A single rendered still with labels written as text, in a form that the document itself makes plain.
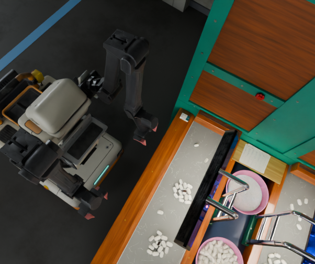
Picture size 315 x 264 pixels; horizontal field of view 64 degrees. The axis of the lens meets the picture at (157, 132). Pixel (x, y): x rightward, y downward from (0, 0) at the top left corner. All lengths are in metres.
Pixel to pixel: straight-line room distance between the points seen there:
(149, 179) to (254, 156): 0.69
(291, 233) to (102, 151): 1.41
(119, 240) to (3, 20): 2.68
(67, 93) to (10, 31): 2.28
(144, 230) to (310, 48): 1.18
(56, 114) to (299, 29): 0.94
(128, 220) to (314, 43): 1.19
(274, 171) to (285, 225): 0.32
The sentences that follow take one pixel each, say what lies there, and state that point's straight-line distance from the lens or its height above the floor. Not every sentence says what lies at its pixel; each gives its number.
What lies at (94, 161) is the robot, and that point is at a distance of 2.07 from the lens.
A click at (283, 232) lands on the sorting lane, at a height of 0.74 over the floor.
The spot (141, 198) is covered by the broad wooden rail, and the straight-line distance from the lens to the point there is 1.51.
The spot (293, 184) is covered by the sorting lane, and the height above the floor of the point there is 0.74.
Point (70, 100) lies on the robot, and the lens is 1.06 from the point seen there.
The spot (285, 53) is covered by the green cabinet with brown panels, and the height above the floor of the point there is 1.51.
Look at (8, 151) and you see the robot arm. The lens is 0.74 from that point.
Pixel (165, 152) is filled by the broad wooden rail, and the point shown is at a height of 0.77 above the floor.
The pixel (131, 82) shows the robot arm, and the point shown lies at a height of 1.46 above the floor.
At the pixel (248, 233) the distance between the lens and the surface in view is 1.70.
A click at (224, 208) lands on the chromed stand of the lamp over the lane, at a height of 1.12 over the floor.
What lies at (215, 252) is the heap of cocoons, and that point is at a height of 0.74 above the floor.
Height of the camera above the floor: 2.26
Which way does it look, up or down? 67 degrees down
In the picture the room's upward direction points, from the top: 16 degrees clockwise
